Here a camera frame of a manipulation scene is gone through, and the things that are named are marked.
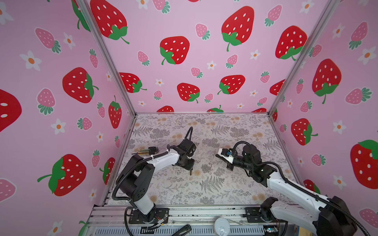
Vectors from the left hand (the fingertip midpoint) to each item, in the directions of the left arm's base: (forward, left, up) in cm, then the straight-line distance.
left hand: (190, 164), depth 90 cm
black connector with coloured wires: (+10, +26, 0) cm, 28 cm away
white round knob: (-33, -16, +4) cm, 37 cm away
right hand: (-1, -15, +16) cm, 22 cm away
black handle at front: (-34, +2, +2) cm, 34 cm away
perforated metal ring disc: (+3, -13, -4) cm, 14 cm away
